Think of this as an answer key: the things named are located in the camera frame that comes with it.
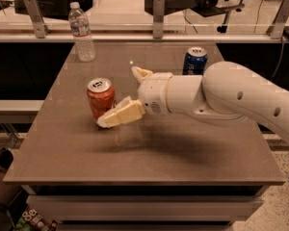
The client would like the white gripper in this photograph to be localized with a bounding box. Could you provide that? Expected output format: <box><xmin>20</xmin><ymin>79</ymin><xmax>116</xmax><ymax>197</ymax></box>
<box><xmin>97</xmin><ymin>66</ymin><xmax>172</xmax><ymax>128</ymax></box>

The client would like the orange coke can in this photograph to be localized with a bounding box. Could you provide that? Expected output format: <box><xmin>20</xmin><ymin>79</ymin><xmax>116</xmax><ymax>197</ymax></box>
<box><xmin>87</xmin><ymin>78</ymin><xmax>116</xmax><ymax>120</ymax></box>

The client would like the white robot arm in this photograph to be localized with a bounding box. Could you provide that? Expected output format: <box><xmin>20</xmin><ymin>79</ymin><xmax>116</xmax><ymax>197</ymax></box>
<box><xmin>97</xmin><ymin>62</ymin><xmax>289</xmax><ymax>143</ymax></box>

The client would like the clear plastic water bottle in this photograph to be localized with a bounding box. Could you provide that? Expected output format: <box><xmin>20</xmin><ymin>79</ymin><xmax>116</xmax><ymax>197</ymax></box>
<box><xmin>68</xmin><ymin>2</ymin><xmax>95</xmax><ymax>62</ymax></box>

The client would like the blue pepsi can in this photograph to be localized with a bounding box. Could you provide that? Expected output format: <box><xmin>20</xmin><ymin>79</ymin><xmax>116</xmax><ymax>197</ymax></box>
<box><xmin>182</xmin><ymin>46</ymin><xmax>208</xmax><ymax>75</ymax></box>

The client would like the brown bin at left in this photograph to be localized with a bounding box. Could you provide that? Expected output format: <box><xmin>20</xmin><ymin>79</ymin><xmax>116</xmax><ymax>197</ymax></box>
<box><xmin>0</xmin><ymin>148</ymin><xmax>22</xmax><ymax>205</ymax></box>

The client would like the snack bag on floor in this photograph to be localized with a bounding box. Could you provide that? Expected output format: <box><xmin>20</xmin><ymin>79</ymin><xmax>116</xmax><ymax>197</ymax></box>
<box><xmin>13</xmin><ymin>206</ymin><xmax>58</xmax><ymax>231</ymax></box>

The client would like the middle metal railing bracket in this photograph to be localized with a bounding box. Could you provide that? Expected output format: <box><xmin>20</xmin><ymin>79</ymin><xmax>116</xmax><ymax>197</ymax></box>
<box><xmin>153</xmin><ymin>0</ymin><xmax>165</xmax><ymax>39</ymax></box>

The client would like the metal railing bracket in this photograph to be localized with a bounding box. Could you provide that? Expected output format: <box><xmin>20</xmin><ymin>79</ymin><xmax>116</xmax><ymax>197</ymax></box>
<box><xmin>267</xmin><ymin>0</ymin><xmax>289</xmax><ymax>39</ymax></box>
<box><xmin>23</xmin><ymin>0</ymin><xmax>48</xmax><ymax>39</ymax></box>
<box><xmin>153</xmin><ymin>0</ymin><xmax>165</xmax><ymax>39</ymax></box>

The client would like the left metal railing bracket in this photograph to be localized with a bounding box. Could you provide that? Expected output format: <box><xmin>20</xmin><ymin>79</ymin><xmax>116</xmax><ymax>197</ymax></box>
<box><xmin>23</xmin><ymin>0</ymin><xmax>48</xmax><ymax>39</ymax></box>

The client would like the right metal railing bracket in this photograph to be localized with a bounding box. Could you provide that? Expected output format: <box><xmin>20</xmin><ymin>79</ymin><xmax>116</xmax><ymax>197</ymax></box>
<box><xmin>267</xmin><ymin>0</ymin><xmax>289</xmax><ymax>39</ymax></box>

